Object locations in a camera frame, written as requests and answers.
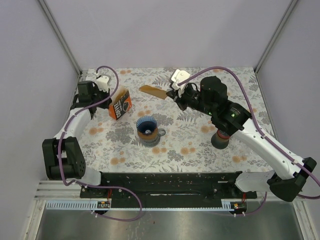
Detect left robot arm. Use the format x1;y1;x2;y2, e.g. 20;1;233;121
42;76;112;198

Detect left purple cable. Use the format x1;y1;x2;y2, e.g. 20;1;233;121
57;65;143;222

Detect glass coffee server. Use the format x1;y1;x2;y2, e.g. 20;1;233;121
137;128;166;148

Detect red and grey cup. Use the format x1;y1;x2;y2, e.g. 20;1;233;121
211;129;230;150

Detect wooden dripper ring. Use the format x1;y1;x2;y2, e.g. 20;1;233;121
137;128;158;141

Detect orange coffee filter box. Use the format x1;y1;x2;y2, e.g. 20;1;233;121
108;85;132;121

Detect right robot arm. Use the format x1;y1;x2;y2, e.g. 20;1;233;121
166;76;317;202

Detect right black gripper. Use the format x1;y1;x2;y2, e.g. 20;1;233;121
166;83;216;116

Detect brown paper coffee filter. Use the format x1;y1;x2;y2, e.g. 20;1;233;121
139;85;167;100

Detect blue glass dripper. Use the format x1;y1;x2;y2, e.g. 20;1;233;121
136;115;158;135

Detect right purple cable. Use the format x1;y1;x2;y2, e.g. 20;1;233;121
178;66;320;217

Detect purple cable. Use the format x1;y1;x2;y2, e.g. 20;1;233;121
57;65;143;222
178;66;320;217

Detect white slotted cable duct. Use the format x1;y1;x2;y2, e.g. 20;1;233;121
45;200;111;211

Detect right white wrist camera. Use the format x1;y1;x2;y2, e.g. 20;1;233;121
170;69;191;97

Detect floral table mat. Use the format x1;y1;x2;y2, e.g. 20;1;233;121
78;68;271;173

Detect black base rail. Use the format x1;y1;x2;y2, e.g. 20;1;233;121
80;172;257;209

